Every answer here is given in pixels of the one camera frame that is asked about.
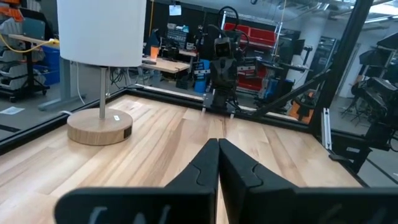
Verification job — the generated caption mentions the grey desk leg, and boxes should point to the grey desk leg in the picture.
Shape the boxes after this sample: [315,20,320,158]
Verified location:
[39,57,86,112]

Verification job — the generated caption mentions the grey bin storage rack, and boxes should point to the grey bin storage rack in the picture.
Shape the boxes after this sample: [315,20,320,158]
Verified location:
[0,0,50,103]

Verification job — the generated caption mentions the red storage bins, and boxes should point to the red storage bins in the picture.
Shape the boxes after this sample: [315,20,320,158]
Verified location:
[223,22,277,47]

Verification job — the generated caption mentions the black neighbouring robot station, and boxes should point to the black neighbouring robot station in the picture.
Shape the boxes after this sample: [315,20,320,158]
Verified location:
[351,30,398,175]

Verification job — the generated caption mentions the white shade wooden base lamp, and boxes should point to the white shade wooden base lamp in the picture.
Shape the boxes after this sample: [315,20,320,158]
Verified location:
[57,0,147,146]

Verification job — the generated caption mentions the yellow cable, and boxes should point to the yellow cable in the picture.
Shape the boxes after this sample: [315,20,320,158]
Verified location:
[0,32,60,54]

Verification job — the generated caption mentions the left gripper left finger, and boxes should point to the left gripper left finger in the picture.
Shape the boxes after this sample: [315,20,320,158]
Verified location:
[54,138,220,224]

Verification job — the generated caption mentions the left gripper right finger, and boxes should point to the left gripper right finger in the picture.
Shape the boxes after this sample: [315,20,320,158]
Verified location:
[219,139,398,224]

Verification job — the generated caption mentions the silver aluminium bracket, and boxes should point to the silver aluminium bracket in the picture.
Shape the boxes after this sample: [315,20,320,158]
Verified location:
[322,108,333,150]

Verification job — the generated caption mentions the wooden top desk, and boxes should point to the wooden top desk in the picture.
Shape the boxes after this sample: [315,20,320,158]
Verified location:
[141,55,191,75]

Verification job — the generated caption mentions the blue crates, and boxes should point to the blue crates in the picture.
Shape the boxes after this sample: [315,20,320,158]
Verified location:
[40,45,62,86]

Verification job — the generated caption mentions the orange shop vacuum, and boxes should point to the orange shop vacuum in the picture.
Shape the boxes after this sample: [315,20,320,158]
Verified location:
[287,89,317,125]

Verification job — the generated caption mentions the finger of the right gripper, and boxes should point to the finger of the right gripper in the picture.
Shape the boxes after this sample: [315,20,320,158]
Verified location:
[210,61,224,90]
[223,61,239,90]

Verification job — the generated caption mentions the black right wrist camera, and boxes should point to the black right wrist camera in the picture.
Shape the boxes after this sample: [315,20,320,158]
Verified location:
[214,37,233,59]

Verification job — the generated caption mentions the blue barrel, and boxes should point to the blue barrel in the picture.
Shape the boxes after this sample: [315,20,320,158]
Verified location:
[194,58,211,94]

